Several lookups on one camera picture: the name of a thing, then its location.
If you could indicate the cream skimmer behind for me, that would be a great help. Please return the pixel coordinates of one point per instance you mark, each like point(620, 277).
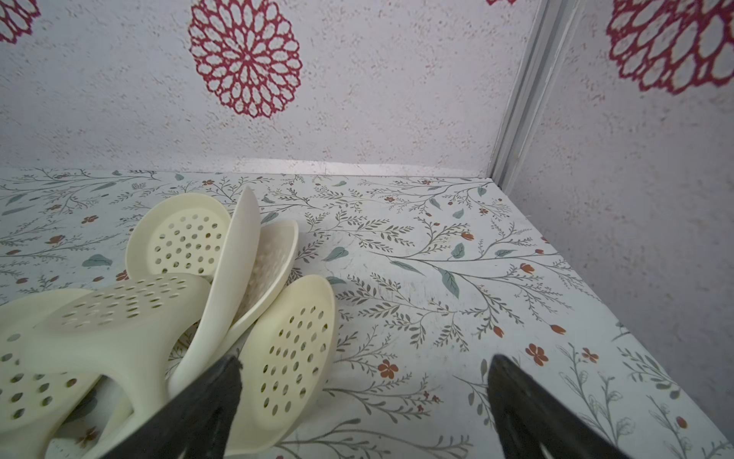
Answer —
point(272, 267)

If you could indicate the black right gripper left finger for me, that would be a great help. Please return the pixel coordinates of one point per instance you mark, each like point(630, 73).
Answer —
point(196, 423)

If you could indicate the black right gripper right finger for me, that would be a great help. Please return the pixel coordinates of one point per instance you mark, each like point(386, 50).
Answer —
point(531, 423)

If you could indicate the cream skimmer green handle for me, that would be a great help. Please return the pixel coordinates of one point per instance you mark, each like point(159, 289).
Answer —
point(124, 332)
point(286, 360)

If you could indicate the cream skimmer edge-on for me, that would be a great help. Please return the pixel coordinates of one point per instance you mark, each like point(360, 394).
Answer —
point(228, 288)

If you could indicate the cream skimmer round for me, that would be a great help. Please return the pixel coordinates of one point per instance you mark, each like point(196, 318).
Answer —
point(182, 234)

